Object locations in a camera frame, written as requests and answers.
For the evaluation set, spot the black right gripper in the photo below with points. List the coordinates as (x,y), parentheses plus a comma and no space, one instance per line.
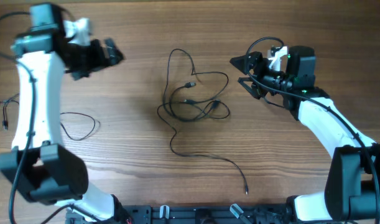
(254,58)

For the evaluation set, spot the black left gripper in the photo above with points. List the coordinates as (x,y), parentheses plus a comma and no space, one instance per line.
(98,61)

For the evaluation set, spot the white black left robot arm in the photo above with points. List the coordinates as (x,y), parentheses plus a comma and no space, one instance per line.
(39,167)

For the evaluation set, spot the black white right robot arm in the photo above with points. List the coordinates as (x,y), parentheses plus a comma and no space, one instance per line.
(352,190)

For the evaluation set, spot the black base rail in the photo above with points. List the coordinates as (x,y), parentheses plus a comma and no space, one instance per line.
(259,214)

